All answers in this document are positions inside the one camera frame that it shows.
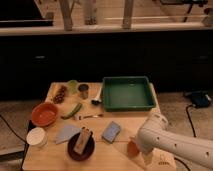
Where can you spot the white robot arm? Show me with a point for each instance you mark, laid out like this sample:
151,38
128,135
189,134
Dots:
153,133

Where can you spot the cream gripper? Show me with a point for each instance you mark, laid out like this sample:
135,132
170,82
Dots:
148,158

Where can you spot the dark round plate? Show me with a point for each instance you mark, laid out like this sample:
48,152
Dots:
88,151

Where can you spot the blue sponge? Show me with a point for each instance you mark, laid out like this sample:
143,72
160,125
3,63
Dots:
111,131

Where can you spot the green cucumber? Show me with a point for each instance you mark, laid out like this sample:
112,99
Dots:
75,109

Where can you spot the bunch of dark grapes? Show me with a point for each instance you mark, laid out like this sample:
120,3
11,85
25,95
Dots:
60,95

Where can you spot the wooden block on plate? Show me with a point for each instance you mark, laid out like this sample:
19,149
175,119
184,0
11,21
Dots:
82,140

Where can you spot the orange bowl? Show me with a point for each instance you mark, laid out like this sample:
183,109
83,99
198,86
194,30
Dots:
44,114

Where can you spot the green plastic tray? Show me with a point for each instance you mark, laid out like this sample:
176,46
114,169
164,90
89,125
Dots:
127,93

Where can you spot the white cup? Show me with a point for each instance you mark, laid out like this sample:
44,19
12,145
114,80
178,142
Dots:
37,137

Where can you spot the grey metal cup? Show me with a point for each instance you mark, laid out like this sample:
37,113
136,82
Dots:
83,90

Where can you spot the dark blue floor device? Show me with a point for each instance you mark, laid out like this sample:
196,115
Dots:
200,99

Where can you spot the green plastic cup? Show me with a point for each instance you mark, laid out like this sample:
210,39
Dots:
72,86

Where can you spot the light blue cloth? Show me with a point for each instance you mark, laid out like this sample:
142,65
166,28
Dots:
66,133

